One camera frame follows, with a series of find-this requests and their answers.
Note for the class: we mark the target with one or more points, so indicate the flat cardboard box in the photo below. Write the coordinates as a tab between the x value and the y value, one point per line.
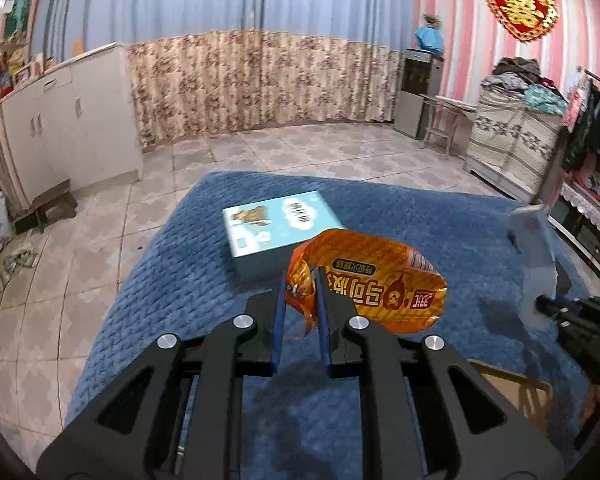
22	217

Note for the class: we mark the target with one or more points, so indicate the small wooden stool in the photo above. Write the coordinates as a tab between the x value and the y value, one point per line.
55	207

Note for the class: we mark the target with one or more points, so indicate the blue bottle cover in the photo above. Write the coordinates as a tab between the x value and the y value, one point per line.
429	40

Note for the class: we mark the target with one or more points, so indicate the grey water dispenser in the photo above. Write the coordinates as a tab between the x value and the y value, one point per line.
415	105

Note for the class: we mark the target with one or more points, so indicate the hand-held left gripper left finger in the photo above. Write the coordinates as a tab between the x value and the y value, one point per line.
279	340

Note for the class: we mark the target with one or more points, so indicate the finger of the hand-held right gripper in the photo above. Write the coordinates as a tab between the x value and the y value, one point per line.
555	307

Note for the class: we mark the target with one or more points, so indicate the white lace cloth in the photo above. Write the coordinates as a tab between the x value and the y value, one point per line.
590	207

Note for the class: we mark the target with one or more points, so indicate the cabinet with patterned cloth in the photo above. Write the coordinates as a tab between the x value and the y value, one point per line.
515	145

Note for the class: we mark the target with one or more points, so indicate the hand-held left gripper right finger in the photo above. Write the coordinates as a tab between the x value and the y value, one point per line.
325	340

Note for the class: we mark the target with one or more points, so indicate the green wall poster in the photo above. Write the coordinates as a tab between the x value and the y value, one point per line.
20	5

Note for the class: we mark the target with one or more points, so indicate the small metal table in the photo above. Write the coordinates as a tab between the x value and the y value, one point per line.
450	102

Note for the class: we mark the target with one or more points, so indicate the row of hanging clothes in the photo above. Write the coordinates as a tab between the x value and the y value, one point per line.
595	135

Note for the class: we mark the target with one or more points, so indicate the red heart wall decoration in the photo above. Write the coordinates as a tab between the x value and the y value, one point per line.
520	5

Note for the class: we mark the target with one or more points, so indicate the low media stand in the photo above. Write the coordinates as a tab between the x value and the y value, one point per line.
590	240

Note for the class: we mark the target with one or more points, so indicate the pile of clothes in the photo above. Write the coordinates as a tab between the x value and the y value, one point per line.
520	80

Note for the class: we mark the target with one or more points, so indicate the small potted plant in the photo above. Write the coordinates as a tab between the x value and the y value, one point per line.
431	20

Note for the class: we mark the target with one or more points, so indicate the white cabinet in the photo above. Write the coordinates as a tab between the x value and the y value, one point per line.
80	125

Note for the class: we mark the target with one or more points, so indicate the orange snack packet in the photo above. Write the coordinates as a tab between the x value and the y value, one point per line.
380	280

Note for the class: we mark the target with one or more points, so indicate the blue and floral curtain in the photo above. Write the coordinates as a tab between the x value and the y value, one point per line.
230	10

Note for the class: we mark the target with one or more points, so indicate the grey floor cloth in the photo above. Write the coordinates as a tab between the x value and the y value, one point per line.
17	262

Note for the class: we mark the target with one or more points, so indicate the framed photo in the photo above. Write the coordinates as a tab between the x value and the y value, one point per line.
22	75

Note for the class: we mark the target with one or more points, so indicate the brown phone case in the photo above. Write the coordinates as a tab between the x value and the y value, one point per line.
510	390

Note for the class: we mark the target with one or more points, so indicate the teal cardboard box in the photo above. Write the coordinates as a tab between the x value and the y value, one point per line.
275	232

